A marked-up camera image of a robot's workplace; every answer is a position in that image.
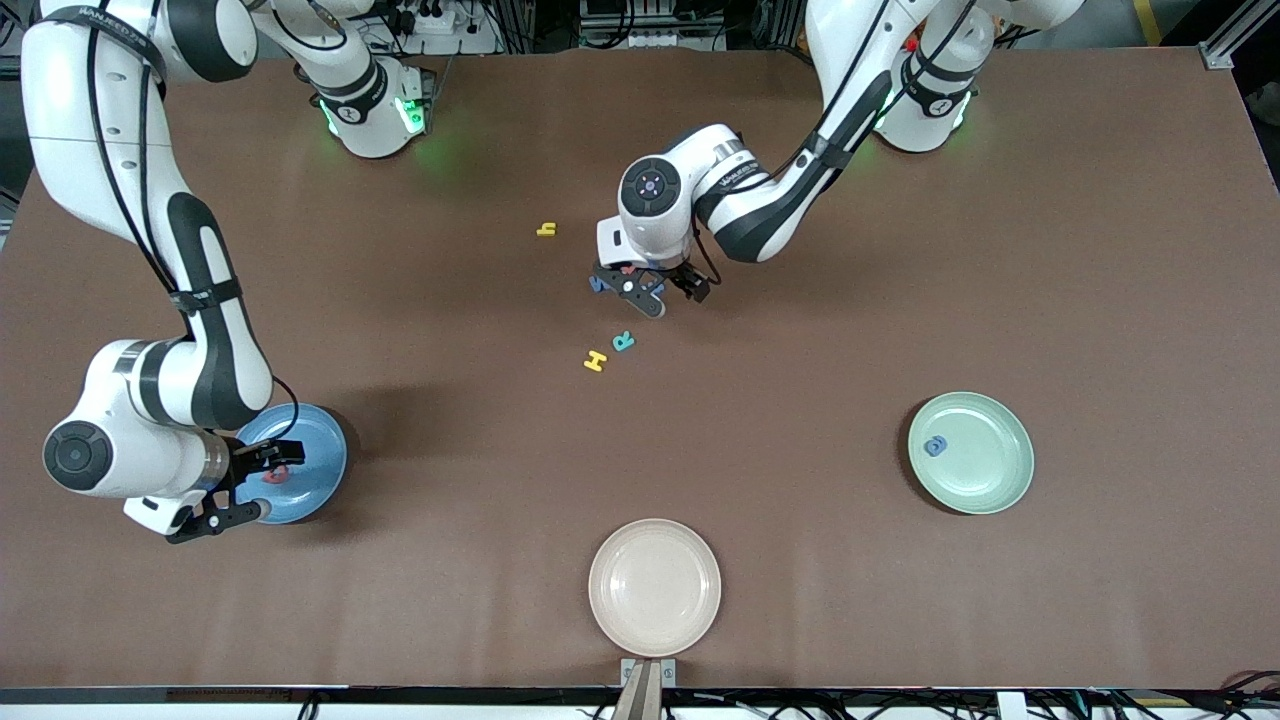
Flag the blue plate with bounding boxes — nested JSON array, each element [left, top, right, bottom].
[[232, 402, 349, 526]]

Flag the beige plate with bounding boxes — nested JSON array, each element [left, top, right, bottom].
[[588, 518, 723, 659]]

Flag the green plate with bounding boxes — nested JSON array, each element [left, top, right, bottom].
[[907, 391, 1036, 516]]

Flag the white power strip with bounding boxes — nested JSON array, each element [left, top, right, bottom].
[[578, 20, 728, 51], [385, 0, 501, 56]]

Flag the brown table cover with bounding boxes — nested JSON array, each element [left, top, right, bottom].
[[0, 48, 1280, 691]]

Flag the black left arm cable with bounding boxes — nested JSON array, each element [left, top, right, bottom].
[[690, 0, 976, 291]]

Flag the black table edge rail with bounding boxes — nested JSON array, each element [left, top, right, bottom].
[[0, 685, 1280, 707]]

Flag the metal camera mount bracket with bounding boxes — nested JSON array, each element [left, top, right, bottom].
[[612, 658, 678, 720]]

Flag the aluminium frame post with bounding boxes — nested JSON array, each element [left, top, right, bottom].
[[1198, 0, 1280, 71]]

